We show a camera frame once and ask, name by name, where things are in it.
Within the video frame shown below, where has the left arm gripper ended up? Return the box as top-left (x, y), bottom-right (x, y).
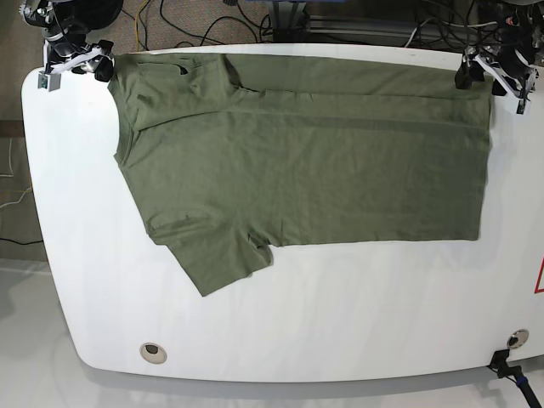
top-left (455, 44), bottom-right (540, 102)

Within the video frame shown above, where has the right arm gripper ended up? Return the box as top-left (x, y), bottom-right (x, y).
top-left (44, 37), bottom-right (114, 82)

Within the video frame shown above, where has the olive green T-shirt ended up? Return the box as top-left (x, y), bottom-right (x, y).
top-left (108, 53), bottom-right (492, 296)

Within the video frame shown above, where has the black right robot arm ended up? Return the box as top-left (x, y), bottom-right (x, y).
top-left (19, 0), bottom-right (123, 92)

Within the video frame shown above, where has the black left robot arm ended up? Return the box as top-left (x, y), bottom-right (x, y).
top-left (455, 1), bottom-right (543, 112)

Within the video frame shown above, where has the red triangle sticker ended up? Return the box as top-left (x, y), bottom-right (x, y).
top-left (534, 259), bottom-right (544, 294)

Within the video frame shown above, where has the right round table grommet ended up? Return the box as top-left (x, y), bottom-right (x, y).
top-left (507, 329), bottom-right (530, 349)

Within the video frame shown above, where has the round table grommet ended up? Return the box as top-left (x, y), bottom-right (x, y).
top-left (139, 343), bottom-right (167, 365)
top-left (507, 329), bottom-right (530, 349)

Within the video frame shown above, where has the left round table grommet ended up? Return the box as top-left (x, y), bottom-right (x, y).
top-left (139, 343), bottom-right (167, 365)

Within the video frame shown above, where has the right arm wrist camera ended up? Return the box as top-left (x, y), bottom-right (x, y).
top-left (37, 71), bottom-right (61, 92)

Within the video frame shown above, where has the yellow floor cable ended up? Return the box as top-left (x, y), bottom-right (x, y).
top-left (133, 0), bottom-right (150, 52)

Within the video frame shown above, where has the black clamp with cable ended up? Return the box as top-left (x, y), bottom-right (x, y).
top-left (488, 361), bottom-right (542, 408)

